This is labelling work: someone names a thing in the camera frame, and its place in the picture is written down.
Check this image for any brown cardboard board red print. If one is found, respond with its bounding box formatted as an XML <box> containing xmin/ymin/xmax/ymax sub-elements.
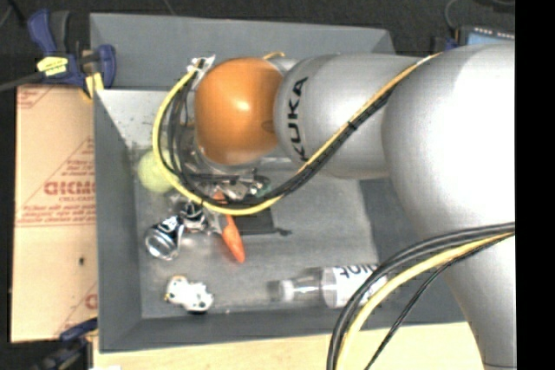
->
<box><xmin>10</xmin><ymin>83</ymin><xmax>99</xmax><ymax>344</ymax></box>

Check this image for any orange toy carrot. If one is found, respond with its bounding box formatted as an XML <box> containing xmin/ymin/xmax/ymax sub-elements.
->
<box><xmin>213</xmin><ymin>191</ymin><xmax>247</xmax><ymax>264</ymax></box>

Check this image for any grey metal bin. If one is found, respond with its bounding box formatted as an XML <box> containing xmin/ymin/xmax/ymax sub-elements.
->
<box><xmin>88</xmin><ymin>12</ymin><xmax>470</xmax><ymax>353</ymax></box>

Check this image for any dark green flat block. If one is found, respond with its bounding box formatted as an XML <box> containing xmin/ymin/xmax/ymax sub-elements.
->
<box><xmin>236</xmin><ymin>206</ymin><xmax>279</xmax><ymax>237</ymax></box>

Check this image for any clear plastic bottle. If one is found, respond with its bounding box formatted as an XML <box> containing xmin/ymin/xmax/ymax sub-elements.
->
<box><xmin>265</xmin><ymin>263</ymin><xmax>389</xmax><ymax>310</ymax></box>

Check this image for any clear glass cup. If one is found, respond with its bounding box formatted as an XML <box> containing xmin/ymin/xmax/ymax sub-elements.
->
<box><xmin>144</xmin><ymin>213</ymin><xmax>184</xmax><ymax>262</ymax></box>

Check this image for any white toy animal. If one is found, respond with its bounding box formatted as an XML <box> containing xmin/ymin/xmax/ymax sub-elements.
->
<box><xmin>164</xmin><ymin>275</ymin><xmax>215</xmax><ymax>314</ymax></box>

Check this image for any yellow-green ball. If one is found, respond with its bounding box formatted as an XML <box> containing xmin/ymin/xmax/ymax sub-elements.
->
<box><xmin>136</xmin><ymin>149</ymin><xmax>175</xmax><ymax>194</ymax></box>

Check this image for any black cylinder on white bracket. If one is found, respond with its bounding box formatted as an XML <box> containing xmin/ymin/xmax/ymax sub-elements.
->
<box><xmin>187</xmin><ymin>53</ymin><xmax>217</xmax><ymax>74</ymax></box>

